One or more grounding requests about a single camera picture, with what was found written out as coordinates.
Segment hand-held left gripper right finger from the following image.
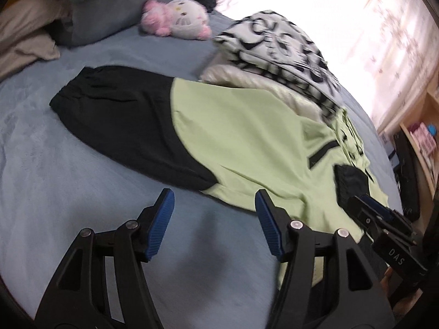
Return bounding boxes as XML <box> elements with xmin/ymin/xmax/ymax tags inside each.
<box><xmin>254</xmin><ymin>189</ymin><xmax>395</xmax><ymax>329</ymax></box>

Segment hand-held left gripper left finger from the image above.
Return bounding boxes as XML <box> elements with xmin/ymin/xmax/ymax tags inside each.
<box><xmin>34</xmin><ymin>188</ymin><xmax>175</xmax><ymax>329</ymax></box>

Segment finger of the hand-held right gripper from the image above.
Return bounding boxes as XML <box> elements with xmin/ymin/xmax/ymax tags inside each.
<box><xmin>347</xmin><ymin>196</ymin><xmax>379</xmax><ymax>239</ymax></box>
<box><xmin>359</xmin><ymin>195</ymin><xmax>414</xmax><ymax>237</ymax></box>

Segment green and black jacket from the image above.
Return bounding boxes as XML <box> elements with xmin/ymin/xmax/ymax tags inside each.
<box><xmin>50</xmin><ymin>67</ymin><xmax>400</xmax><ymax>288</ymax></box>

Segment black bag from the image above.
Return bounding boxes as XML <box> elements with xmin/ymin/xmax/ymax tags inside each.
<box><xmin>393</xmin><ymin>130</ymin><xmax>423</xmax><ymax>222</ymax></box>

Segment wooden shelf unit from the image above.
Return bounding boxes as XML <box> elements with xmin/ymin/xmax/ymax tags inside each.
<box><xmin>399</xmin><ymin>87</ymin><xmax>439</xmax><ymax>194</ymax></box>

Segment stack of pink boxes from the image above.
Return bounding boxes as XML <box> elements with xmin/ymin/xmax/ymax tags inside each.
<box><xmin>411</xmin><ymin>123</ymin><xmax>435</xmax><ymax>152</ymax></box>

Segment blue bed sheet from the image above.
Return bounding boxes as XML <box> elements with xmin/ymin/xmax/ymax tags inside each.
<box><xmin>0</xmin><ymin>8</ymin><xmax>403</xmax><ymax>329</ymax></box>

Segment black and white printed blanket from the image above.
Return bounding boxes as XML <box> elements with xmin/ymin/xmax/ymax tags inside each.
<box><xmin>213</xmin><ymin>11</ymin><xmax>347</xmax><ymax>126</ymax></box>

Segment white sheer curtain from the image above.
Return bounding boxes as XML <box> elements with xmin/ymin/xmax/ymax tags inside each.
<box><xmin>209</xmin><ymin>0</ymin><xmax>439</xmax><ymax>134</ymax></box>

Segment pink and white plush toy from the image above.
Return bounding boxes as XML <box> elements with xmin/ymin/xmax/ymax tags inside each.
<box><xmin>140</xmin><ymin>0</ymin><xmax>211</xmax><ymax>41</ymax></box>

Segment grey-blue pillow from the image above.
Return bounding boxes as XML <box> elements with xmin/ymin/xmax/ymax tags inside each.
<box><xmin>57</xmin><ymin>0</ymin><xmax>187</xmax><ymax>47</ymax></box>

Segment beige cloth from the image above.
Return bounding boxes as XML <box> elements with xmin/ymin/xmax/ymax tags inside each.
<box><xmin>0</xmin><ymin>0</ymin><xmax>71</xmax><ymax>81</ymax></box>

